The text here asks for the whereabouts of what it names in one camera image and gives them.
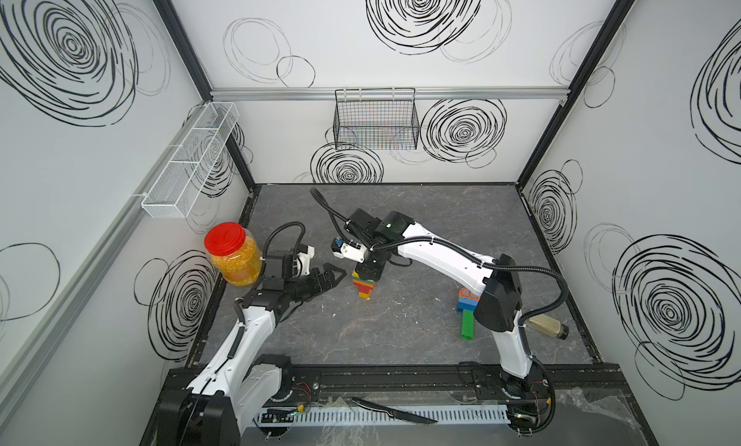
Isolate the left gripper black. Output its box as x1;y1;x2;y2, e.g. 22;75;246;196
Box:
284;263;345;302

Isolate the green lego plate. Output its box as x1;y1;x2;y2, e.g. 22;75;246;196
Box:
352;278;376;289

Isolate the orange round lego piece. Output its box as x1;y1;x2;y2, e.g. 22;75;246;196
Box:
458;288;480;301

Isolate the light blue lego brick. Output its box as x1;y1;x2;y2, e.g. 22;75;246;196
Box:
457;299;479;312

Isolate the green tall lego brick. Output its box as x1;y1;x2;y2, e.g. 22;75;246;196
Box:
460;310;475;341

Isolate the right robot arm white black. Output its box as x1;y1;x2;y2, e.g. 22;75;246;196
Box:
333;221;534;399

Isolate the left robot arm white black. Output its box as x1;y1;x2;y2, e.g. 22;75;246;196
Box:
154;263;347;445

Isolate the plastic jar red lid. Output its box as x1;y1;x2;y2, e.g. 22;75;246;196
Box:
204;222;262;287

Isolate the small glass jar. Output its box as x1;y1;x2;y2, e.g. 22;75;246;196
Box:
527;314;569;340

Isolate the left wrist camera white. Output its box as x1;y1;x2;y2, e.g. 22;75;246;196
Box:
289;243;316;277

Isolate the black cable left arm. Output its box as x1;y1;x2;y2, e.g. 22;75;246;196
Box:
262;221;307;259

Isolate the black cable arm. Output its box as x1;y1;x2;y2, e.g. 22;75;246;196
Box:
262;221;307;259
309;186;571;326

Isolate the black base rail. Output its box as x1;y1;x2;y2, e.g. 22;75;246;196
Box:
167;361;626;401

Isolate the white slotted cable duct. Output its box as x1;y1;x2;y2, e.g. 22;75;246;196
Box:
248;405;511;428

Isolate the black wire basket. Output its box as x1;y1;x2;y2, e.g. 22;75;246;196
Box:
332;87;421;151

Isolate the white wire shelf basket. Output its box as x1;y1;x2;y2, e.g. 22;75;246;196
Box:
141;102;239;220

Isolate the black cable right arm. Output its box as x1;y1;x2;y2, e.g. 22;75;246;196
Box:
309;186;571;326

